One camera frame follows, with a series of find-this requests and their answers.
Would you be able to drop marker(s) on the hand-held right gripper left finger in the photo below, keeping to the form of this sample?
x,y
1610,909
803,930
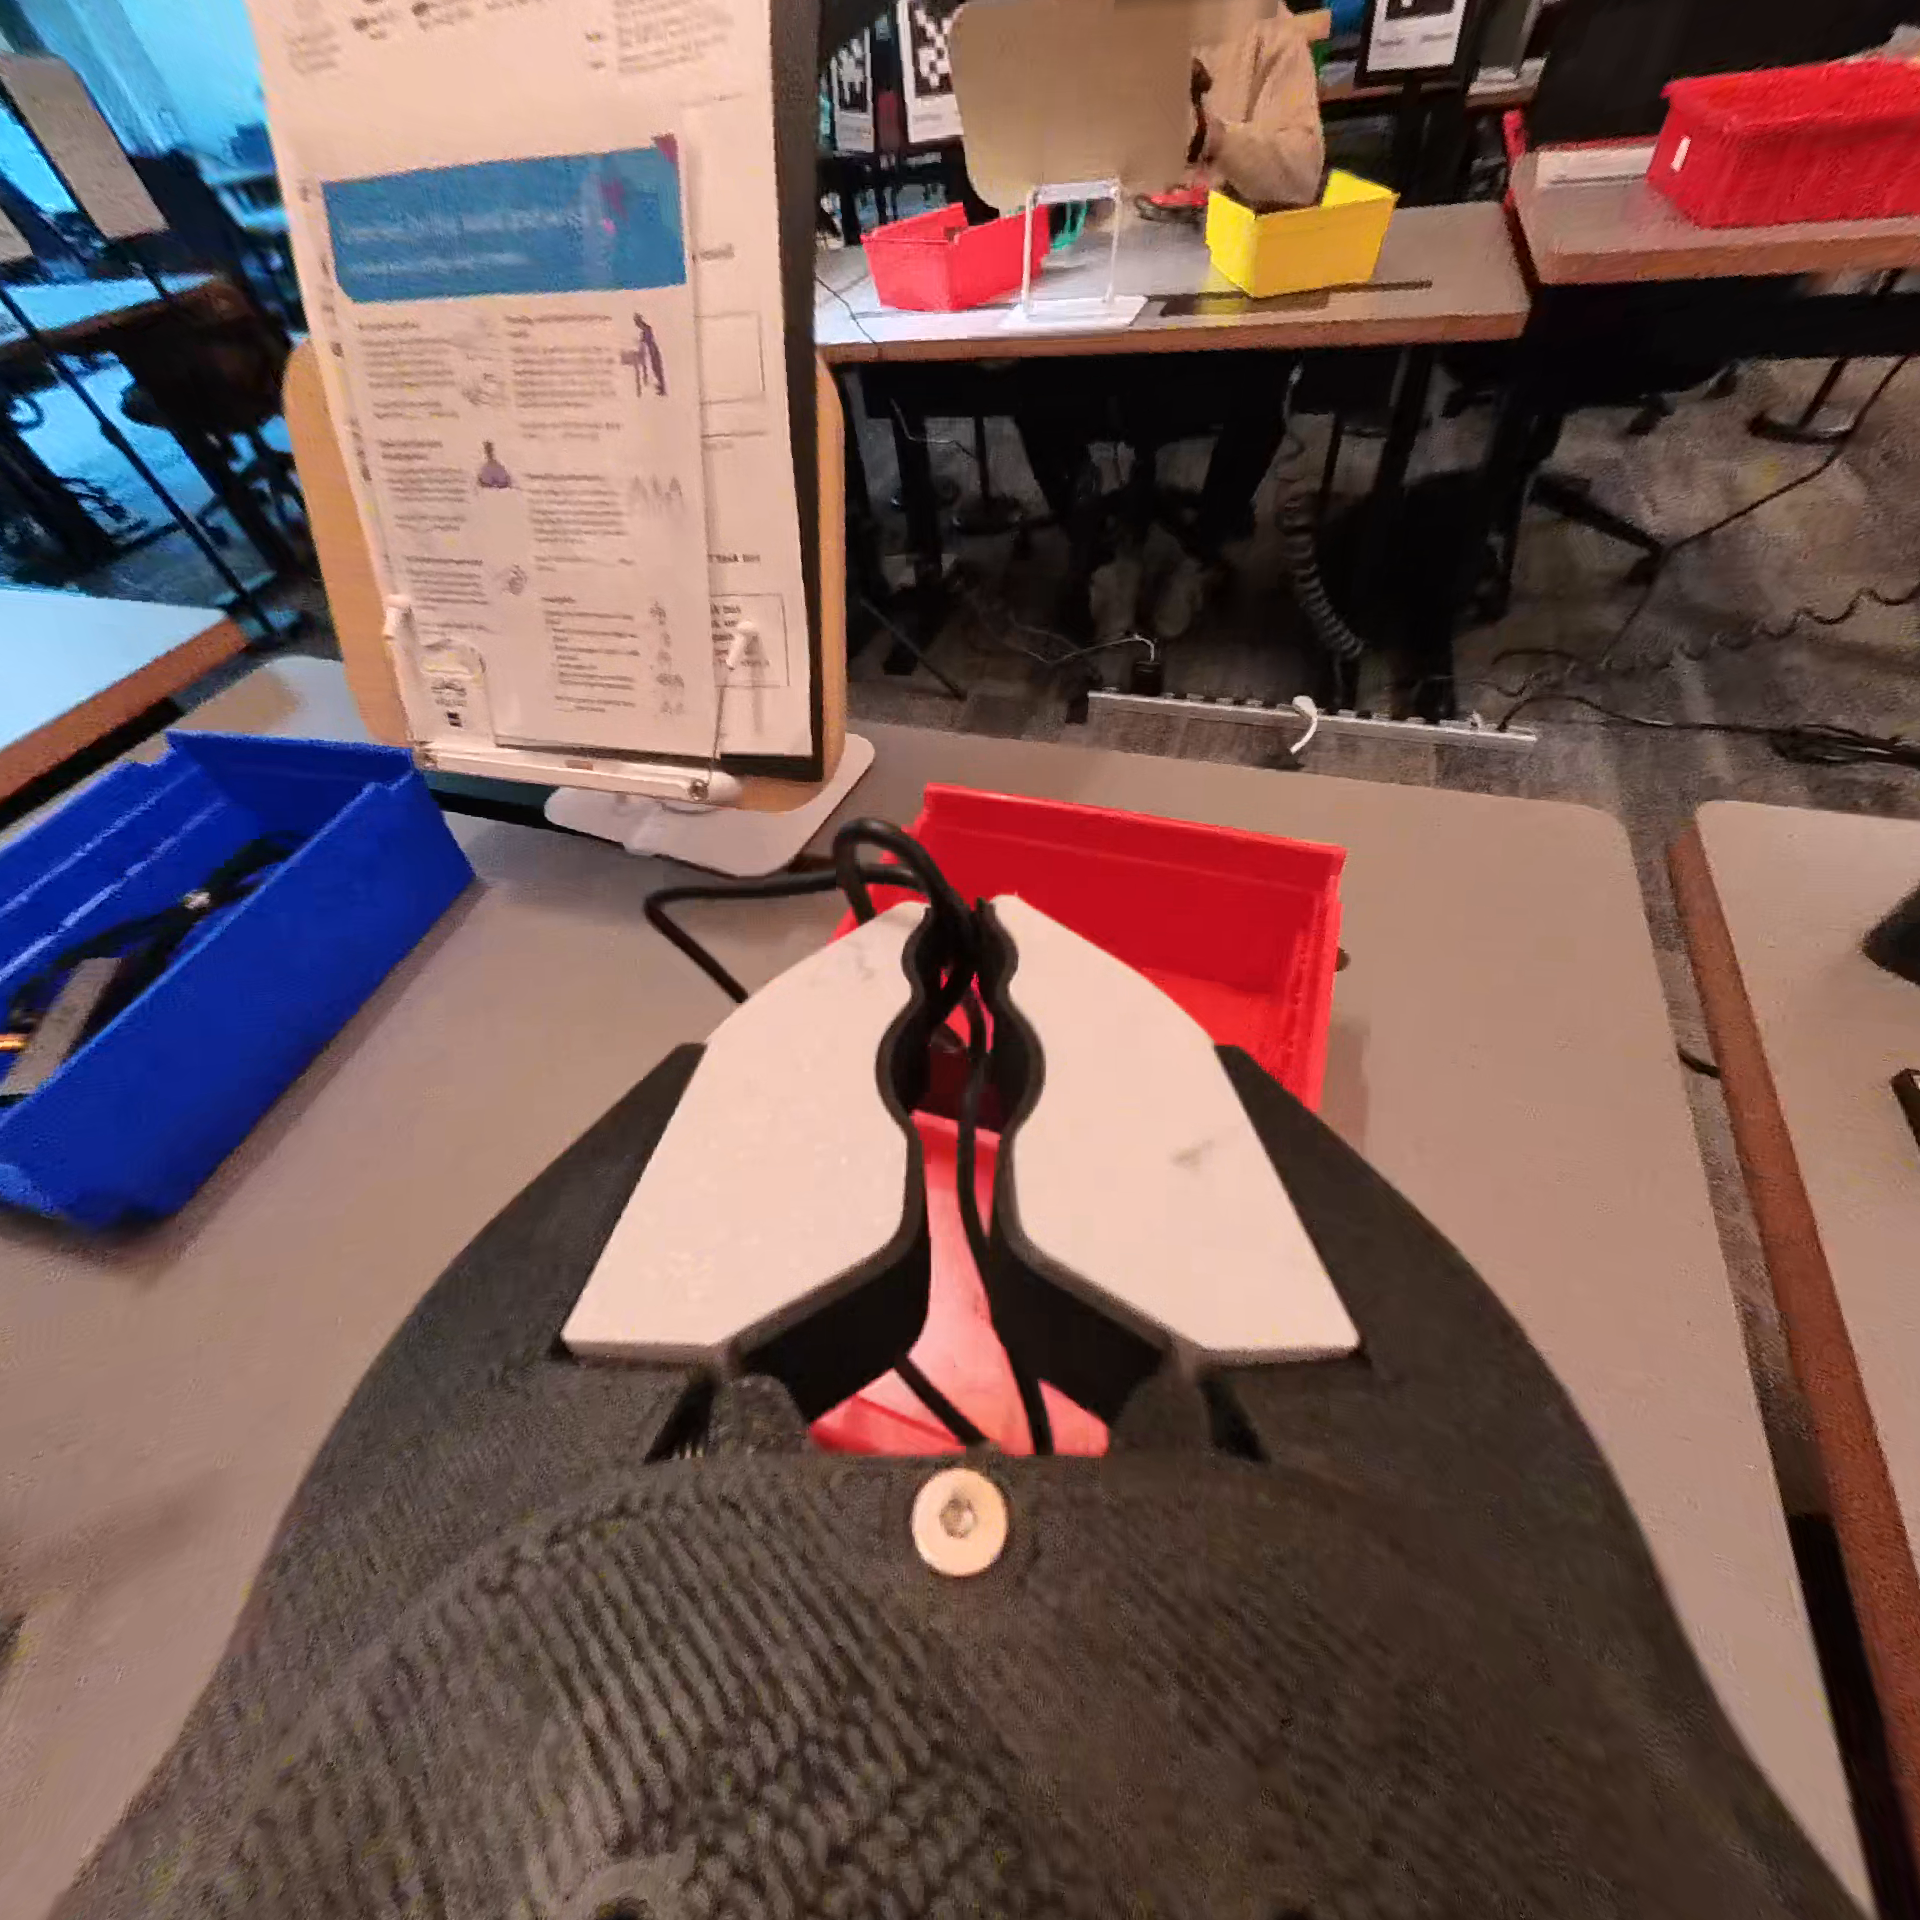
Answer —
x,y
766,1188

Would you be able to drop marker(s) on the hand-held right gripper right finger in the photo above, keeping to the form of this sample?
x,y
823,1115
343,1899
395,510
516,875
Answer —
x,y
1186,1200

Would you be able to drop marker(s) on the red plastic bin with divider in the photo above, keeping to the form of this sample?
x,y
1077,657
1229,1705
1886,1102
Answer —
x,y
1169,900

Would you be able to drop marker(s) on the grey side desk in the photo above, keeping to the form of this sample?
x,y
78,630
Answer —
x,y
1785,961
89,661

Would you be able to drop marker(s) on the grey power strip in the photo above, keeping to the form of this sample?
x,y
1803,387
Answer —
x,y
1350,716

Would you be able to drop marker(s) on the blue plastic bin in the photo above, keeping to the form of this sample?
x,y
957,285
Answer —
x,y
269,1021

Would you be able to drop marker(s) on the grey USB hub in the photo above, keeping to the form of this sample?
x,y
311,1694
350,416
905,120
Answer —
x,y
60,1037

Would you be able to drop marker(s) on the instruction sheet on stand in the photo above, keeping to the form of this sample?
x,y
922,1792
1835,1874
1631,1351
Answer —
x,y
522,453

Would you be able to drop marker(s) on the wood-edged table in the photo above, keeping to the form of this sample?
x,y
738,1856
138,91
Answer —
x,y
1590,226
1424,293

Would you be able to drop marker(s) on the yellow plastic bin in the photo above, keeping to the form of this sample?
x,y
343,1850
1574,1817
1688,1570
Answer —
x,y
1298,241

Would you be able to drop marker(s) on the wooden board acrylic stand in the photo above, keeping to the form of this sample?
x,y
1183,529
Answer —
x,y
1067,120

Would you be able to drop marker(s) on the black white tag poster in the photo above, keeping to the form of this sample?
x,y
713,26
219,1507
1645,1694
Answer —
x,y
932,67
854,91
1412,36

